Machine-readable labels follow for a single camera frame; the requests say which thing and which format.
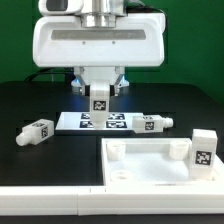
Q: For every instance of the white square table top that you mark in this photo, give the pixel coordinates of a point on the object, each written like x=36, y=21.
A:
x=151, y=161

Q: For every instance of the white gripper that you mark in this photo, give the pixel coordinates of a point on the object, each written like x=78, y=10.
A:
x=135, y=41

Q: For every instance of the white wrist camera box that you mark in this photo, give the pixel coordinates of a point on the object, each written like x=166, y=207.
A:
x=59, y=7

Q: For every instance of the white front obstacle wall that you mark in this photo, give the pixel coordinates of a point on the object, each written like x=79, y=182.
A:
x=106, y=201

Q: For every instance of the white marker base plate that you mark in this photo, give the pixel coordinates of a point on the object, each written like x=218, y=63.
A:
x=80, y=121

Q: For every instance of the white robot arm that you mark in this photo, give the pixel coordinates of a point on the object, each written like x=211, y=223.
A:
x=103, y=14

